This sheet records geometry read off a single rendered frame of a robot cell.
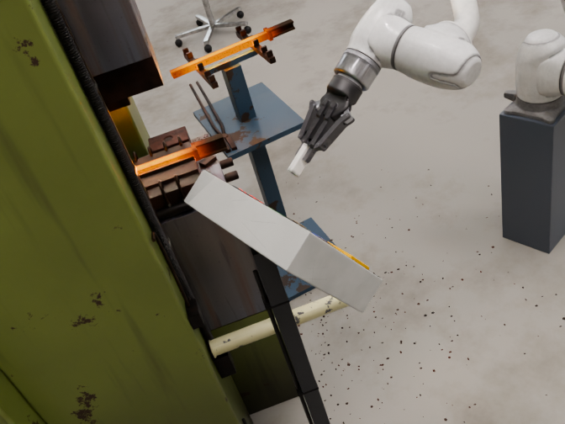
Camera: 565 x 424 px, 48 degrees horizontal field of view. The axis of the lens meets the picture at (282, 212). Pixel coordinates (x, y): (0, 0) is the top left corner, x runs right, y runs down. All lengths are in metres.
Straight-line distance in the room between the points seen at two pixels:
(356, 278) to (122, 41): 0.72
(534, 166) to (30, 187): 1.76
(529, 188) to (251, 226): 1.55
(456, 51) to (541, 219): 1.37
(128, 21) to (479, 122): 2.35
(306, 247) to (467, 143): 2.29
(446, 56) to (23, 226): 0.91
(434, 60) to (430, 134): 2.08
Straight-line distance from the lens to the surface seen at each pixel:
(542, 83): 2.31
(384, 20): 1.45
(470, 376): 2.35
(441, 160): 3.24
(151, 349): 1.64
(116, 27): 1.48
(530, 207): 2.62
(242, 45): 2.27
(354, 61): 1.43
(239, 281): 1.92
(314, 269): 1.16
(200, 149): 1.82
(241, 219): 1.22
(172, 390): 1.76
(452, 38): 1.40
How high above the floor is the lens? 1.92
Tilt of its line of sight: 38 degrees down
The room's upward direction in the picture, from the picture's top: 17 degrees counter-clockwise
